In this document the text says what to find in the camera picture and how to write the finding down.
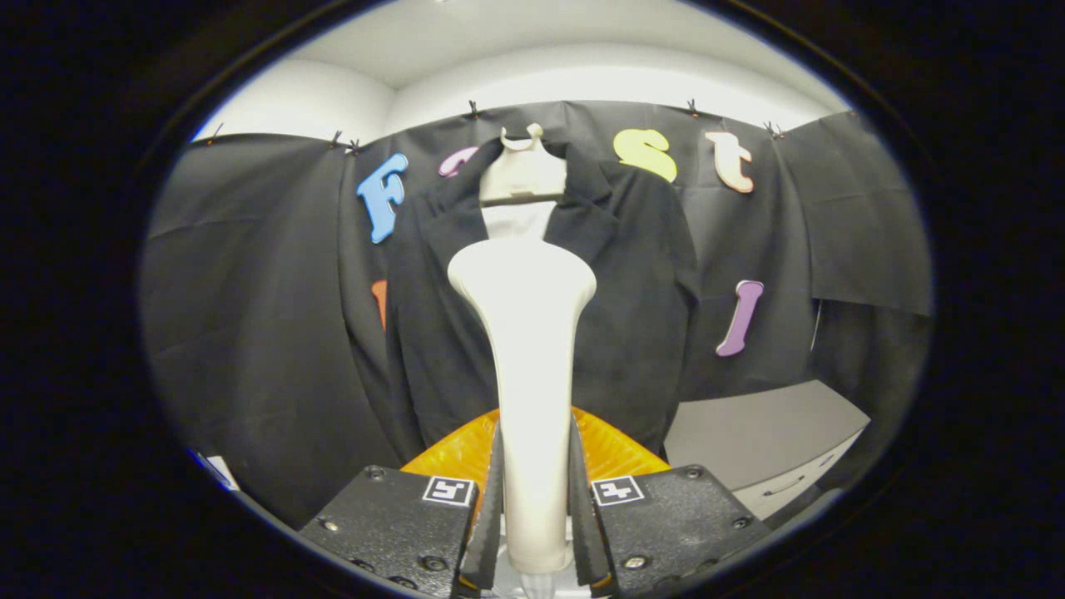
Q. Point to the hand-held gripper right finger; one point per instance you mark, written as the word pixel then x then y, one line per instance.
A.
pixel 584 516

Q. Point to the black suit jacket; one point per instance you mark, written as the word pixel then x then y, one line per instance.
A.
pixel 632 316

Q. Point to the white clothes hanger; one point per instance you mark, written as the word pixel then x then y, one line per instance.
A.
pixel 522 175

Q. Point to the grey top white cabinet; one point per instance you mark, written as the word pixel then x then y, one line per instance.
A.
pixel 749 433

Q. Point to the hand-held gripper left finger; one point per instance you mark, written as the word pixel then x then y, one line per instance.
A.
pixel 487 516

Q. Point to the white garment steamer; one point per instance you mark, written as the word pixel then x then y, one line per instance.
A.
pixel 532 374

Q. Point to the black backdrop cloth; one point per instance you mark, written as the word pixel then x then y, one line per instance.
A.
pixel 250 316

